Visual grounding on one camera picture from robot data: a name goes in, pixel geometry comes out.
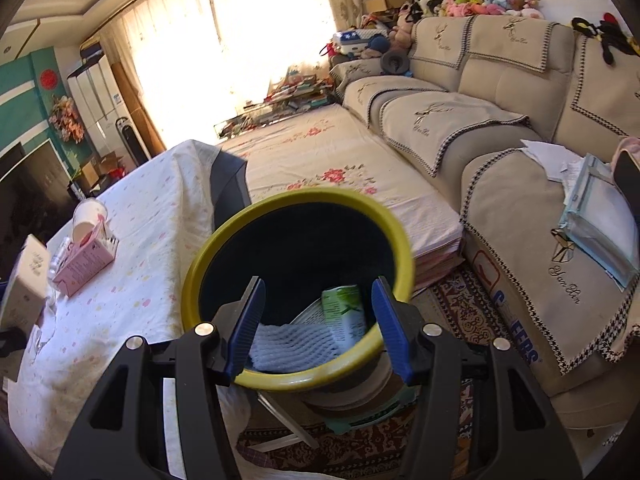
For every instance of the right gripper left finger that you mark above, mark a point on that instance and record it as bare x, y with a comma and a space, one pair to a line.
119, 433

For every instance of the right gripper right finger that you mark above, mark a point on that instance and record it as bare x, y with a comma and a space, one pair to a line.
516, 433

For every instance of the green white wrapper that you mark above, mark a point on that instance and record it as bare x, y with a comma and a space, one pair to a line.
344, 314

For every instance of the yellow rimmed trash bin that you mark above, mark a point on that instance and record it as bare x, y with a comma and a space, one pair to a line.
301, 243

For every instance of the white small box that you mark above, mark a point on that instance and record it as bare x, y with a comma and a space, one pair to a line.
26, 292

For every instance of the pink strawberry milk carton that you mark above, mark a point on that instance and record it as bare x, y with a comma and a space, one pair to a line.
85, 260

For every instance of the white plastic bottle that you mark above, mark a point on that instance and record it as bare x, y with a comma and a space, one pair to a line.
59, 256

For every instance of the white paper cup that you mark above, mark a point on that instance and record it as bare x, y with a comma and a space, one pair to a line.
87, 215

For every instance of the white dotted tablecloth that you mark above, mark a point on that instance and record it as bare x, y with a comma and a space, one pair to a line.
162, 214

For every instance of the clear plastic document pouch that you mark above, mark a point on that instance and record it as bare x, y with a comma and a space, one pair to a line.
597, 218

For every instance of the large black television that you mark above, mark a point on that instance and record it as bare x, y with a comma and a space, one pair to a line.
35, 199

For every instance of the black tower fan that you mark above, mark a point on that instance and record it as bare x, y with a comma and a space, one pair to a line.
132, 141

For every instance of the artificial flower bunch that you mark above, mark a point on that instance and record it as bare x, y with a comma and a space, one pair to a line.
66, 121

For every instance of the beige sofa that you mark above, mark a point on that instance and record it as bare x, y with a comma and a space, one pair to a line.
491, 110

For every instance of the low cluttered glass table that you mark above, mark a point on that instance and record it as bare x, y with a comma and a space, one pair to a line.
288, 101

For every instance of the cream window curtain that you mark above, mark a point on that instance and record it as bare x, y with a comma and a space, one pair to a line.
196, 63

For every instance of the plush toy pile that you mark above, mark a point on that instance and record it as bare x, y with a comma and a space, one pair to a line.
389, 24

